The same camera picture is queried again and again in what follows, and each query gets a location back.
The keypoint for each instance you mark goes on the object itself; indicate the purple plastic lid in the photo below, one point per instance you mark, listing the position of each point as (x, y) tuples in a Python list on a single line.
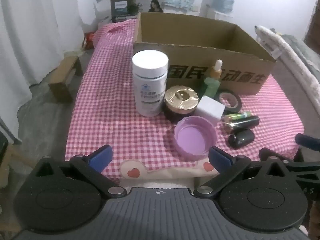
[(192, 137)]

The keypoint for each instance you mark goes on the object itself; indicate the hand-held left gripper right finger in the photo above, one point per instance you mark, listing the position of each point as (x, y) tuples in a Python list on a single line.
[(220, 157)]

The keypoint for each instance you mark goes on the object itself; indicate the black oval case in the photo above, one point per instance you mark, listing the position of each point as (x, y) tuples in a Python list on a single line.
[(241, 138)]

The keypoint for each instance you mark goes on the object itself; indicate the cream heart-print cloth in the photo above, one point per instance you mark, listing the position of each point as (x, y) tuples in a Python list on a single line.
[(160, 173)]

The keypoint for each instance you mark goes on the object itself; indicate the grey blanket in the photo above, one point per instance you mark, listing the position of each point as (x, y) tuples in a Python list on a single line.
[(305, 52)]

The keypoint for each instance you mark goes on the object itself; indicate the black tape roll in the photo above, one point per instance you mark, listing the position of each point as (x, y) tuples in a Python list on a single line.
[(238, 102)]

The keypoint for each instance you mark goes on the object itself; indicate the red box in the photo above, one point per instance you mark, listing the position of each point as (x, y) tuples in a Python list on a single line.
[(89, 40)]

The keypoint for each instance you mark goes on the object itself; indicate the green battery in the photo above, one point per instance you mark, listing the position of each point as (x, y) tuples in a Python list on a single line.
[(236, 117)]

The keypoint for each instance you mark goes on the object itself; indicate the white plastic bottle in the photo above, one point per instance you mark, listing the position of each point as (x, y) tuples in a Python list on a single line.
[(150, 85)]

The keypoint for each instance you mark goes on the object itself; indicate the printed carton with figure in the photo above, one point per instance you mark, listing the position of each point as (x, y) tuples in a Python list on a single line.
[(122, 7)]

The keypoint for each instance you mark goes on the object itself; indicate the green dropper bottle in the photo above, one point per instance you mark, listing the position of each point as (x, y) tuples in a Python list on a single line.
[(212, 85)]

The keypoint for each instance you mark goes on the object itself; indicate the pink checkered cloth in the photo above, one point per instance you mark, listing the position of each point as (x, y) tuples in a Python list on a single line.
[(107, 105)]

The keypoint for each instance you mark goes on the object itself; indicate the white cube charger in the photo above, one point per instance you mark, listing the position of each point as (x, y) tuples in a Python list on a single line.
[(208, 108)]

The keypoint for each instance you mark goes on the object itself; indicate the dark jar with gold lid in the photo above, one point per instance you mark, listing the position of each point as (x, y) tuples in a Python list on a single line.
[(181, 96)]

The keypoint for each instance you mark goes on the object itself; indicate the brown cardboard box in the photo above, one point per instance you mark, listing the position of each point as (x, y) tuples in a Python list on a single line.
[(190, 30)]

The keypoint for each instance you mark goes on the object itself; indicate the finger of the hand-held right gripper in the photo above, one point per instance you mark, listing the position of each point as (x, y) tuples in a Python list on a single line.
[(308, 142), (305, 170)]

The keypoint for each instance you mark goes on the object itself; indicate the black glossy tube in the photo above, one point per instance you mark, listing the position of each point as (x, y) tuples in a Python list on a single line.
[(246, 122)]

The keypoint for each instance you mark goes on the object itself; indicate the white fluffy blanket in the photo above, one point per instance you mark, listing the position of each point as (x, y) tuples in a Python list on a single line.
[(287, 55)]

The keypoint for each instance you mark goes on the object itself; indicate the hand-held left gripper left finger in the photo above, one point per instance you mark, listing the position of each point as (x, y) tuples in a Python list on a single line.
[(101, 156)]

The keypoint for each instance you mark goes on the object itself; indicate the brown wooden door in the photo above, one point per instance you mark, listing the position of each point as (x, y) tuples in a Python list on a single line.
[(313, 37)]

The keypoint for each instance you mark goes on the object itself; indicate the white curtain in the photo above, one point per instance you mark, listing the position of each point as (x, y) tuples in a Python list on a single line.
[(30, 42)]

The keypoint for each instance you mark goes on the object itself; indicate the white plastic bag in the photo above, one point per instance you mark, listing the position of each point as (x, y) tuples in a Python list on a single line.
[(101, 15)]

